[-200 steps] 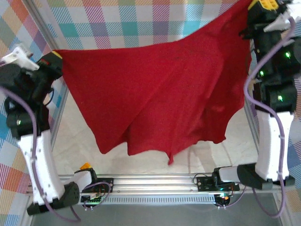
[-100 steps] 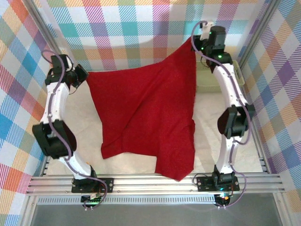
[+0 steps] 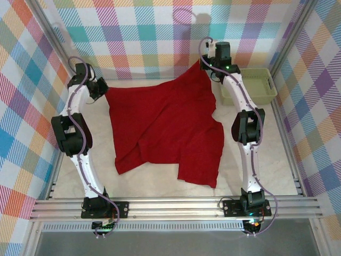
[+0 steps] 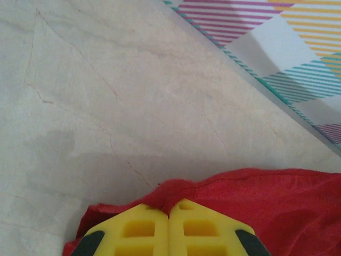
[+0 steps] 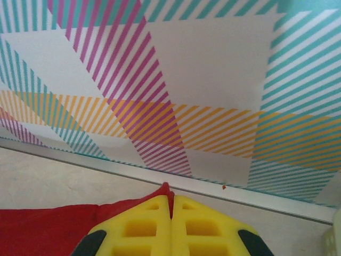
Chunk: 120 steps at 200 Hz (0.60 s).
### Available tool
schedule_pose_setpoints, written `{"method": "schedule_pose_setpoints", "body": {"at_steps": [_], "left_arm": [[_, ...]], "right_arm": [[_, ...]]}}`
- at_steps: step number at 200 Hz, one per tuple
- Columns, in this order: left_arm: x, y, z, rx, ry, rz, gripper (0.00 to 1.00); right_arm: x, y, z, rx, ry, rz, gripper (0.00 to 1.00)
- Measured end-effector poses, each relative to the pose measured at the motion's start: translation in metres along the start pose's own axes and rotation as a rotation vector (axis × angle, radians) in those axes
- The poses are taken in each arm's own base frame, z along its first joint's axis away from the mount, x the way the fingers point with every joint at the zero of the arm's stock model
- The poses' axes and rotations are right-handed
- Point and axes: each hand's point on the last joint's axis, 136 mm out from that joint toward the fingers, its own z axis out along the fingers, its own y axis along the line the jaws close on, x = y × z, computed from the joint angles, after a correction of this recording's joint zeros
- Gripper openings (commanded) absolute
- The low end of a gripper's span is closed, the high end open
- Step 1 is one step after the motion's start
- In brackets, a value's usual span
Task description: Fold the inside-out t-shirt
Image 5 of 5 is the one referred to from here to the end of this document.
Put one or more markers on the pale green plastic basket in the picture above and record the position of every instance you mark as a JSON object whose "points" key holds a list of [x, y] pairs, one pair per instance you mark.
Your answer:
{"points": [[333, 237]]}

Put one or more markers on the red t-shirt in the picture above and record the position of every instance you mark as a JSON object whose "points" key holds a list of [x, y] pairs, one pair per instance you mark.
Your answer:
{"points": [[40, 226]]}

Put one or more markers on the long aluminium wall rail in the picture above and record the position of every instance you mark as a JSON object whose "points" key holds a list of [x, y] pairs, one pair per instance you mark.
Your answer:
{"points": [[239, 198]]}

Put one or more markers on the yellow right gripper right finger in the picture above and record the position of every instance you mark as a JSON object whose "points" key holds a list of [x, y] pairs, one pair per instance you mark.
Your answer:
{"points": [[207, 234]]}

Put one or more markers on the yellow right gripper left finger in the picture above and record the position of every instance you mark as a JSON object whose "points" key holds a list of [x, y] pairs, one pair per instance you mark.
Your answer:
{"points": [[138, 234]]}

